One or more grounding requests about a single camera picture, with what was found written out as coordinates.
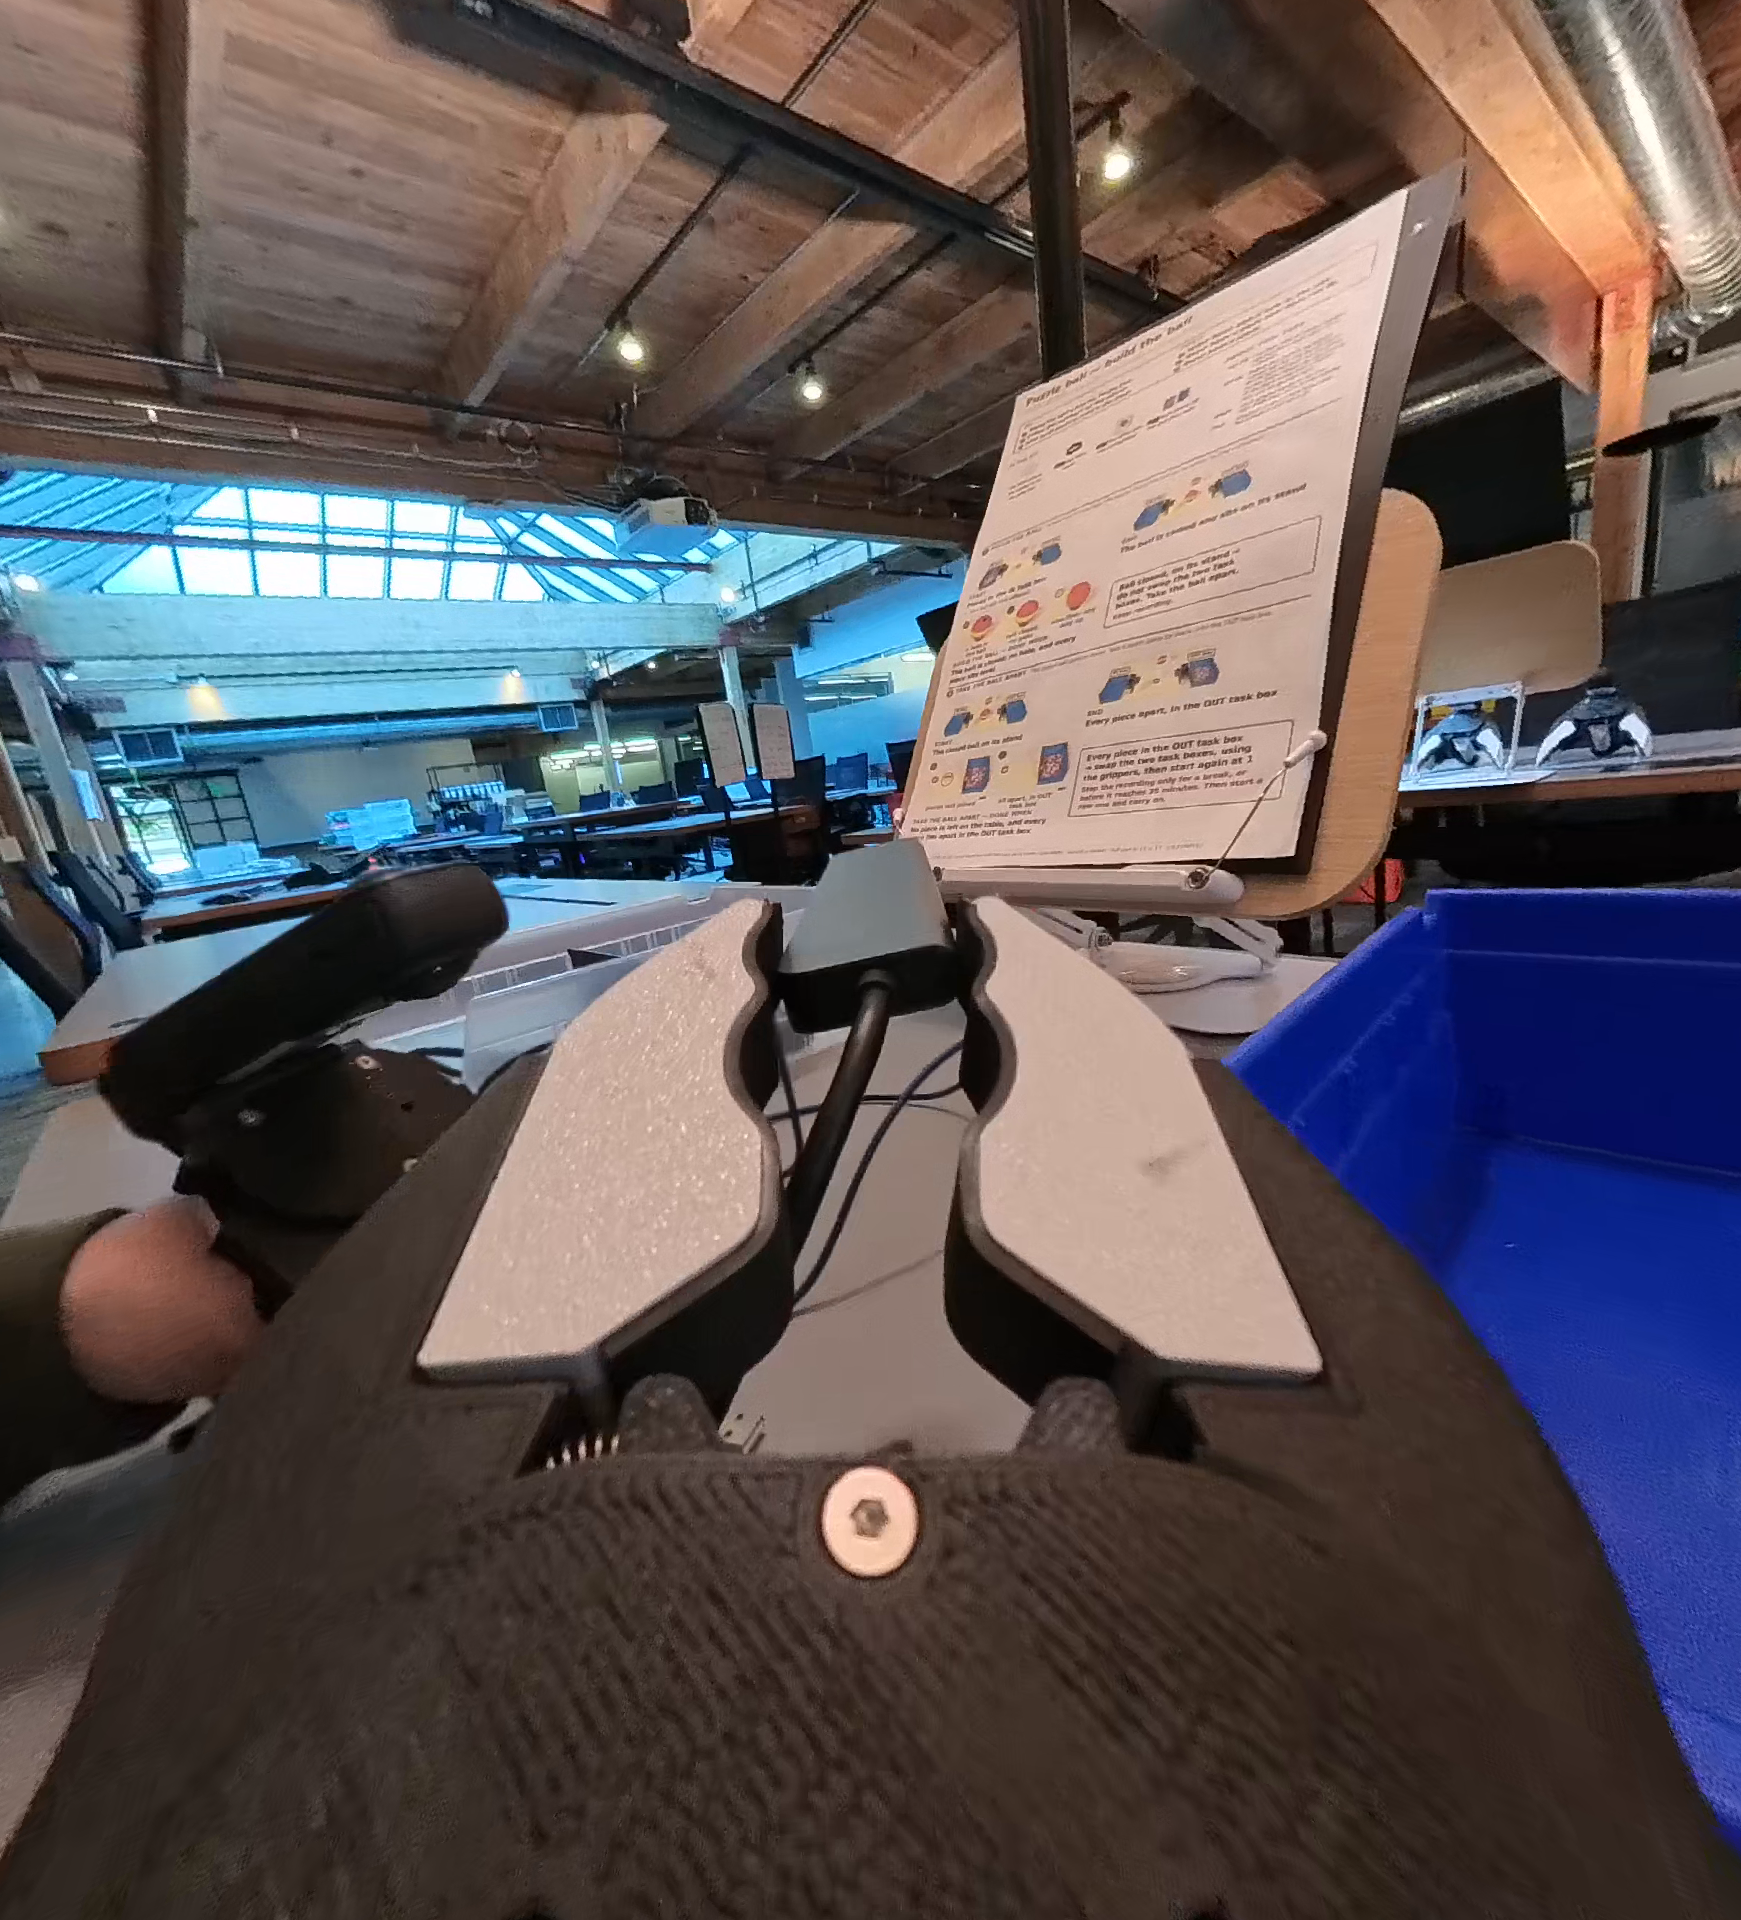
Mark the black backing board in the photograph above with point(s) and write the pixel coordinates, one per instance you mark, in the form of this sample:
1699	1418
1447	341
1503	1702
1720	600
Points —
1389	449

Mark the person's left hand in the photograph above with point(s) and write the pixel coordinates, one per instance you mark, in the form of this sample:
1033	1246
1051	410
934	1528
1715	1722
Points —
157	1304

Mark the black monitor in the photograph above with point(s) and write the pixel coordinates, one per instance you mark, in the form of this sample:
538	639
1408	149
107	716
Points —
1680	660

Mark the white ceiling projector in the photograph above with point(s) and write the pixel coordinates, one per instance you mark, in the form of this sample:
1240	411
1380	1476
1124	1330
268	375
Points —
668	528

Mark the idle black white gripper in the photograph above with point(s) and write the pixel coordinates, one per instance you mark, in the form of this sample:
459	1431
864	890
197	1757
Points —
1594	728

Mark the beige board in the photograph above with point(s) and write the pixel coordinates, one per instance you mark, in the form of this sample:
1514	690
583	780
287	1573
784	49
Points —
1516	622

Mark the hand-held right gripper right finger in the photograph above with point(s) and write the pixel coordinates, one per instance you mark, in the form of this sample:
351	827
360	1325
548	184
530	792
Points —
1126	1170

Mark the black metal pole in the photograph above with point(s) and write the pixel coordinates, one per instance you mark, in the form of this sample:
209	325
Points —
1054	181

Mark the clear plastic bin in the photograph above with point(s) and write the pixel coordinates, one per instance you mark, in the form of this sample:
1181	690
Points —
540	998

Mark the grey desk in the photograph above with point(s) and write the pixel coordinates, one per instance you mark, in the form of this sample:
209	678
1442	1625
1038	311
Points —
886	1386

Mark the clear acrylic case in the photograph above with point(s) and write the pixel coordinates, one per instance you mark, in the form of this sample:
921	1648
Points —
1466	735

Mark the blue plastic bin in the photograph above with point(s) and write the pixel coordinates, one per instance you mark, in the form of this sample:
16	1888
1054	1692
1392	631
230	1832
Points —
1635	1275

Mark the instruction sheet on stand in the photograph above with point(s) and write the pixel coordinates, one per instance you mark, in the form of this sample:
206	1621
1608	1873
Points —
1389	721

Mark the silver ribbed air duct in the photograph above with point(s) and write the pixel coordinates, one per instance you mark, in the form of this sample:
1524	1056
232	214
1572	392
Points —
1666	150

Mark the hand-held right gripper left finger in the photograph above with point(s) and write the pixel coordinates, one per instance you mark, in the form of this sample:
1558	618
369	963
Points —
601	1170

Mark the wooden table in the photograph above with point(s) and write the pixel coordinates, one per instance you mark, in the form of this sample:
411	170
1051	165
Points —
1635	773

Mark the printed instruction sheet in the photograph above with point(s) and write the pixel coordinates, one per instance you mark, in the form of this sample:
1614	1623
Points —
1157	631

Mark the slim grey USB hub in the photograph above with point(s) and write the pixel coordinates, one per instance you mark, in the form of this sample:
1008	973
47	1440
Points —
871	916

